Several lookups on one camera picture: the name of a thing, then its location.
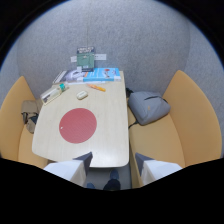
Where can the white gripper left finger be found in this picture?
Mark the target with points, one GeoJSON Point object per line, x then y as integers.
{"type": "Point", "coordinates": [68, 169]}

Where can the orange pen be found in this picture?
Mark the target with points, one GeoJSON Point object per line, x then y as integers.
{"type": "Point", "coordinates": [96, 87]}

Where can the grey backpack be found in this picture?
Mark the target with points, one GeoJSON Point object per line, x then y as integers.
{"type": "Point", "coordinates": [148, 106]}

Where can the light wooden table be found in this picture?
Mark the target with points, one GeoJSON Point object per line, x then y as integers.
{"type": "Point", "coordinates": [90, 123]}

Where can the grey white book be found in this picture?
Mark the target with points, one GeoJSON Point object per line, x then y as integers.
{"type": "Point", "coordinates": [69, 76]}

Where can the orange bench seat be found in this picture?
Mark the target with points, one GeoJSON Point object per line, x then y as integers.
{"type": "Point", "coordinates": [15, 123]}
{"type": "Point", "coordinates": [180, 130]}

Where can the blue book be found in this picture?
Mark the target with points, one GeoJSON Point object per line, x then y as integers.
{"type": "Point", "coordinates": [101, 74]}

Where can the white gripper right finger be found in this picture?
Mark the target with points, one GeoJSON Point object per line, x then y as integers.
{"type": "Point", "coordinates": [156, 170]}

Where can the round red mat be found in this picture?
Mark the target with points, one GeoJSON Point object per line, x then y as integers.
{"type": "Point", "coordinates": [78, 125]}

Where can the beige bag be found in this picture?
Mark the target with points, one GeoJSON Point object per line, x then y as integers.
{"type": "Point", "coordinates": [30, 115]}

